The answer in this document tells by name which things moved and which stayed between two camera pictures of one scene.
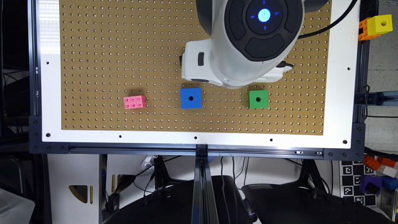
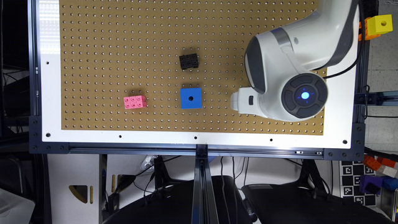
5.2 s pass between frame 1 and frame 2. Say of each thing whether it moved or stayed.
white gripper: moved
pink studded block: stayed
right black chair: stayed
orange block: stayed
